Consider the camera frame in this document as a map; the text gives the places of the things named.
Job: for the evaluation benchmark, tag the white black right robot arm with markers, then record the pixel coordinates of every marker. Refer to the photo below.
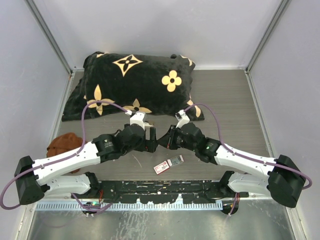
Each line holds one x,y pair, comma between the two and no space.
278,178

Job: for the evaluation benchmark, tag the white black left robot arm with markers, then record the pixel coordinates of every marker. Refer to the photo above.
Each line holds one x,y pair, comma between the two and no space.
41,177

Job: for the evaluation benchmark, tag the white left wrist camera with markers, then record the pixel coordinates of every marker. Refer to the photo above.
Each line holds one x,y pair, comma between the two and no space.
138,119

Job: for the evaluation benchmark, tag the red white staple box sleeve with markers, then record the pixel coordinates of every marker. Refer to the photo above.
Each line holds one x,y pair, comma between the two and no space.
162,167

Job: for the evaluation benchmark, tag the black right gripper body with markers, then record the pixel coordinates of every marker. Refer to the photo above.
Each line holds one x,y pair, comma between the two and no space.
171,137

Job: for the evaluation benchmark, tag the black floral pattern pillow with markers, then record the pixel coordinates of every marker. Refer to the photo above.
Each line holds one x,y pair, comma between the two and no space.
154,85

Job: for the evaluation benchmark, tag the staple box tray with staples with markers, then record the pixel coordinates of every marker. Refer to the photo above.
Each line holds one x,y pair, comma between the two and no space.
175,160

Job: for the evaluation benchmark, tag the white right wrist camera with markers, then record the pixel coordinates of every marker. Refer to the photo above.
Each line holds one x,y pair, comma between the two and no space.
182,118

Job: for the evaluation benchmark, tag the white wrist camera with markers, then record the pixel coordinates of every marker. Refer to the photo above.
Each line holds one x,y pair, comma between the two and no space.
182,118
138,119

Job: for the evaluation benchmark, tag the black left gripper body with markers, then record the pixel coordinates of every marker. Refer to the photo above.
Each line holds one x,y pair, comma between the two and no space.
148,140

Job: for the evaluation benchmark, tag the white slotted cable duct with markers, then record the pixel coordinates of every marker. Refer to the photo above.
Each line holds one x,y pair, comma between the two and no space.
118,207

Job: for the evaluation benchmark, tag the brown crumpled cloth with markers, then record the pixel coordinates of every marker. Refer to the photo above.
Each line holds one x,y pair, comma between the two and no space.
64,143

